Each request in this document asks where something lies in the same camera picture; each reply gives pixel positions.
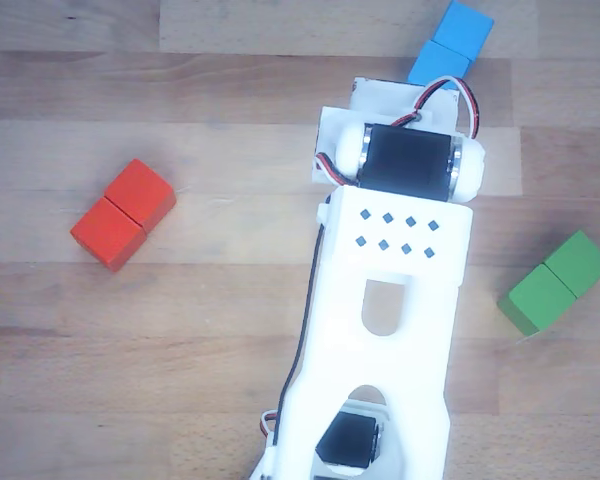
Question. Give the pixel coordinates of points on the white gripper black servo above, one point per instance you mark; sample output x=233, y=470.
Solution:
x=375, y=93

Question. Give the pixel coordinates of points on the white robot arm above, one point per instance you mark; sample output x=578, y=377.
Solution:
x=390, y=320

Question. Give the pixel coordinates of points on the long blue block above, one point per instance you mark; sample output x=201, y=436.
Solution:
x=452, y=40

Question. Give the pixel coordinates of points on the long green block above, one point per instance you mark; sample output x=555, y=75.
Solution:
x=555, y=282

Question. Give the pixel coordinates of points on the long red block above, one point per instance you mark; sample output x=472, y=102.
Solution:
x=122, y=215

